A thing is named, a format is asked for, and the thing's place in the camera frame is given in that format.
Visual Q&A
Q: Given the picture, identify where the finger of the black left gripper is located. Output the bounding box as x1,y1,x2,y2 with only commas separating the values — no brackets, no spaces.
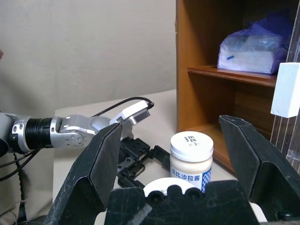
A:
116,173,146,188
150,144,171,168

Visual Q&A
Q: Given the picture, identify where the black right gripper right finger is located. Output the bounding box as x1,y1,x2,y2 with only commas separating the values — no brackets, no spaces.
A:
218,114,300,225

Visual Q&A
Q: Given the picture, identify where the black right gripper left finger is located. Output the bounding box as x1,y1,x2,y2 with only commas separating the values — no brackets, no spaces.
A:
44,122,123,225

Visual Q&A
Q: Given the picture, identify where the white-lidded salad dressing bottle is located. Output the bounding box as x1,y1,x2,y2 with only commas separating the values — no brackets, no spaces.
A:
169,131,215,194

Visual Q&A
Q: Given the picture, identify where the brown wooden cabinet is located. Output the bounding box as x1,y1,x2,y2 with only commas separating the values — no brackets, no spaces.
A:
174,0,300,176

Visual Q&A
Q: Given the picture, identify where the ribbed glass cabinet door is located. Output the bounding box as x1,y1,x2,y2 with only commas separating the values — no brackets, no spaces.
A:
269,0,300,165

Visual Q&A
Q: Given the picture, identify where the purple plastic tissue pack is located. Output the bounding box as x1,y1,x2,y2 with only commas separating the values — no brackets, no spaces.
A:
217,8,294,76

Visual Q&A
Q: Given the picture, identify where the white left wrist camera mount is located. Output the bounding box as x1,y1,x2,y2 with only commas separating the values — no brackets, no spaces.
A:
109,100,153,126

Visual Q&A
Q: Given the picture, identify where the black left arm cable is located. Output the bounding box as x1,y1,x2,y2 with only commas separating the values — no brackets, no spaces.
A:
90,97,155,118
0,149,42,182

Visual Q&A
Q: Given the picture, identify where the white cabinet door handle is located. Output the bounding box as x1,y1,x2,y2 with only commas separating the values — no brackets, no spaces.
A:
270,62,300,118

